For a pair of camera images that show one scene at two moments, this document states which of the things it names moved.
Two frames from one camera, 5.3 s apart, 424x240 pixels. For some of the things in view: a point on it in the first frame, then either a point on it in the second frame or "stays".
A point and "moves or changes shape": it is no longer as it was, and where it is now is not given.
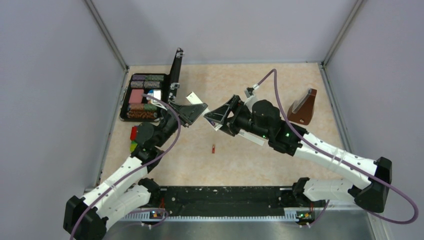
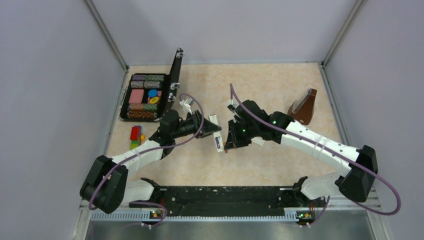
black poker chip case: (148, 95) stays
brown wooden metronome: (301, 110) stays
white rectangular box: (193, 100) moves or changes shape
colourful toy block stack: (133, 143) stays
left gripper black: (188, 114) -> (208, 128)
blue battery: (219, 126) moves or changes shape
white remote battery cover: (251, 137) stays
